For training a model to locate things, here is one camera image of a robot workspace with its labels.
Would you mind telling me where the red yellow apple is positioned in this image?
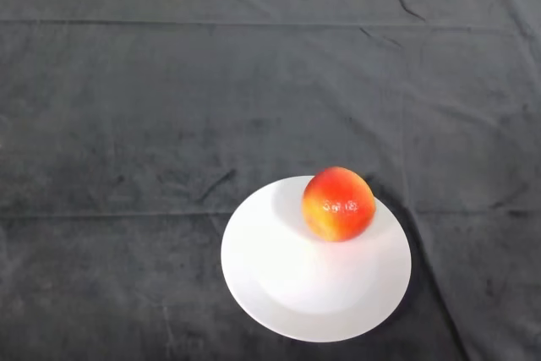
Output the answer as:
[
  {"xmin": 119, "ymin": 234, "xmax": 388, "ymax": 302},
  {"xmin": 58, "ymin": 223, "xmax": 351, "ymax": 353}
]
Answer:
[{"xmin": 301, "ymin": 166, "xmax": 377, "ymax": 243}]

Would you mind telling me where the white round plate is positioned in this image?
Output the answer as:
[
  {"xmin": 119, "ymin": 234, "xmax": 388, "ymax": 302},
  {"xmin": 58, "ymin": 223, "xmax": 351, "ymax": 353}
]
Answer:
[{"xmin": 220, "ymin": 175, "xmax": 413, "ymax": 344}]

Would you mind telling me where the black cloth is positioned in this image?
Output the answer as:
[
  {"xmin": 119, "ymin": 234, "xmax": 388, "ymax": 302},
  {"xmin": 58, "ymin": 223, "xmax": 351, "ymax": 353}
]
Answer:
[{"xmin": 0, "ymin": 0, "xmax": 541, "ymax": 361}]

